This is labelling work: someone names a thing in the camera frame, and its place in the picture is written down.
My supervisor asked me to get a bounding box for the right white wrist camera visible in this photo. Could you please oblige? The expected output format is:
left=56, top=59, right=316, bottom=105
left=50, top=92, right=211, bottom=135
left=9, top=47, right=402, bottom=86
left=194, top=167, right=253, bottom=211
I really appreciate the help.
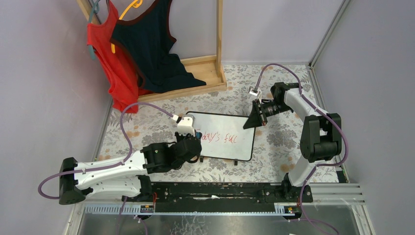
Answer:
left=249, top=86, right=262, bottom=102

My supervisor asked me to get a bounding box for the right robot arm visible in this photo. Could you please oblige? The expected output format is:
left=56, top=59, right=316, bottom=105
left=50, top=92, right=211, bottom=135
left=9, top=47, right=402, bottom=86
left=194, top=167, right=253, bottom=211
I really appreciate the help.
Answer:
left=243, top=82, right=342, bottom=188

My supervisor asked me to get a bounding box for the navy tank top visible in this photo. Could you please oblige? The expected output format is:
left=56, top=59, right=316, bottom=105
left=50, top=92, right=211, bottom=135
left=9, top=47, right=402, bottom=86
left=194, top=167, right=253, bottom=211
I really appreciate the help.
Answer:
left=110, top=0, right=206, bottom=93

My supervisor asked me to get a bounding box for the floral table mat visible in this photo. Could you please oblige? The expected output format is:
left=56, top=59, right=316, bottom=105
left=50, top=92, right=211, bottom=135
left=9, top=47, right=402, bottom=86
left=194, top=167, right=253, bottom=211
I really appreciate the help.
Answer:
left=96, top=65, right=315, bottom=183

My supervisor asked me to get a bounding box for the teal hanger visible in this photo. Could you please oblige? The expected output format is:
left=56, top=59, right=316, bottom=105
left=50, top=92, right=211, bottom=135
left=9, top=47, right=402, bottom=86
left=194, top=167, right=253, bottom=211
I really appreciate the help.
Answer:
left=87, top=0, right=102, bottom=60

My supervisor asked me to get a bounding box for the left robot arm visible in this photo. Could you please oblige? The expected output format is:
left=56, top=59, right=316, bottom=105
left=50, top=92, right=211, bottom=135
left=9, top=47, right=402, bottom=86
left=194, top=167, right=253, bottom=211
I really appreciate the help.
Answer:
left=59, top=132, right=202, bottom=205

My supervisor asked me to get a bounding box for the red tank top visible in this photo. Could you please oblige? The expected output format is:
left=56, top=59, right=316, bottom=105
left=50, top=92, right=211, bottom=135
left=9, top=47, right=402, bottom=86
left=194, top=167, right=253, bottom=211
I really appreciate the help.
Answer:
left=87, top=1, right=151, bottom=112

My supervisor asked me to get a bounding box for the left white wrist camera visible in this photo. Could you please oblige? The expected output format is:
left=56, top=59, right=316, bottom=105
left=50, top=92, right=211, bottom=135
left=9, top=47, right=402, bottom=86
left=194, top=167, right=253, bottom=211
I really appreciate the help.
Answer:
left=172, top=115, right=196, bottom=137

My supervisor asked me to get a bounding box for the yellow hanger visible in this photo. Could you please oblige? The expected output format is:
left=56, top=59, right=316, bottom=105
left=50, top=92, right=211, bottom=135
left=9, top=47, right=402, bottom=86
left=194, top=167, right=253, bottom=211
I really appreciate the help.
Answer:
left=110, top=0, right=143, bottom=54

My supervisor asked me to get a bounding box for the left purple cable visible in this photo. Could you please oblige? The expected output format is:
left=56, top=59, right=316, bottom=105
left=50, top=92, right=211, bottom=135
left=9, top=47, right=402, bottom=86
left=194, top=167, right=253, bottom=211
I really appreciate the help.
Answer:
left=37, top=102, right=179, bottom=235

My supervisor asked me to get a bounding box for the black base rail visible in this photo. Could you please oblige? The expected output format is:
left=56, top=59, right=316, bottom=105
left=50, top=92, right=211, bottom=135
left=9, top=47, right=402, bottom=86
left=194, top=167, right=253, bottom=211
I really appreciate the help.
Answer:
left=122, top=182, right=313, bottom=213

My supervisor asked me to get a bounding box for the wooden clothes rack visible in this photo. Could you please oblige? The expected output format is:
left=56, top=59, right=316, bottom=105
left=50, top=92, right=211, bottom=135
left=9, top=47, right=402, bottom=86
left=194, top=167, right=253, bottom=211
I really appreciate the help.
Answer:
left=78, top=0, right=227, bottom=113

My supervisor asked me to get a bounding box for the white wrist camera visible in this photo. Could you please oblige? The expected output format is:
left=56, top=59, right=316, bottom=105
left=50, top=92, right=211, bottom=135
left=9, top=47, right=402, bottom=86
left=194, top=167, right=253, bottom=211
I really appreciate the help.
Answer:
left=249, top=86, right=262, bottom=102
left=172, top=115, right=196, bottom=137

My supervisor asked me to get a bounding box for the black framed whiteboard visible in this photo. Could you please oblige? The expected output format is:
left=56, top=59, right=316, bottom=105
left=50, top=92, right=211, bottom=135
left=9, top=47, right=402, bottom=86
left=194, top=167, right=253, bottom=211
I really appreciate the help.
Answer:
left=187, top=111, right=255, bottom=165

